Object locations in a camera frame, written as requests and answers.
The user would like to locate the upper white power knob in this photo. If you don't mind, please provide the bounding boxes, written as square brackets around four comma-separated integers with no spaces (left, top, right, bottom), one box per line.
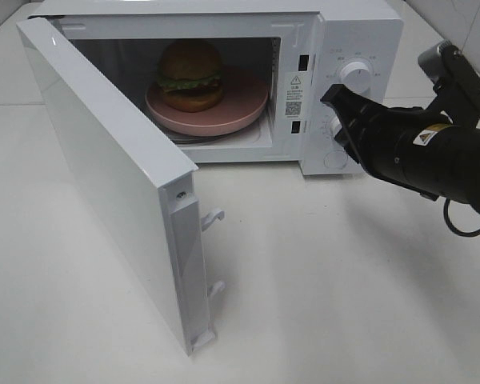
[339,60,372,94]

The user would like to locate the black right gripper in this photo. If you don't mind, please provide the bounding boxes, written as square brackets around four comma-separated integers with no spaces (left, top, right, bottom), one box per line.
[320,84,451,188]

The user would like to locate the toy burger with lettuce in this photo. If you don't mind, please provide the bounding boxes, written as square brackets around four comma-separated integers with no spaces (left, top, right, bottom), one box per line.
[156,39,223,113]

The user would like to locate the white timer knob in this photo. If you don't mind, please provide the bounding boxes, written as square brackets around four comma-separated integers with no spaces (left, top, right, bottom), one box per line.
[328,117,342,138]

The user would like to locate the white microwave oven body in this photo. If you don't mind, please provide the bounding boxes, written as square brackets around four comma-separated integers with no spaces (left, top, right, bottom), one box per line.
[27,1,403,175]

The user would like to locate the pink round plate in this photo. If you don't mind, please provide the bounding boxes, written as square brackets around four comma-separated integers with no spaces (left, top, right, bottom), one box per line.
[145,66,269,137]

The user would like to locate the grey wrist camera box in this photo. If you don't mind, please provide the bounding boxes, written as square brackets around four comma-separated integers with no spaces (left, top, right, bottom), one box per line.
[418,39,480,129]

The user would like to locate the white microwave door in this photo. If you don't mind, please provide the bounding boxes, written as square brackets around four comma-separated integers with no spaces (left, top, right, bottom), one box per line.
[18,18,225,354]

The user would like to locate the white warning label sticker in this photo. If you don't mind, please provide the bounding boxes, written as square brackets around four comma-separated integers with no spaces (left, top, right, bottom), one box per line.
[283,72,306,118]

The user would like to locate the white round door button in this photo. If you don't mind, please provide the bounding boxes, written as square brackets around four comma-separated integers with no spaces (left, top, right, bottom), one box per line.
[324,150,349,170]

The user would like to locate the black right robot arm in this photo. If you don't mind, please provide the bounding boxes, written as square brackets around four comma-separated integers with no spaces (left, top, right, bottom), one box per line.
[321,84,480,214]

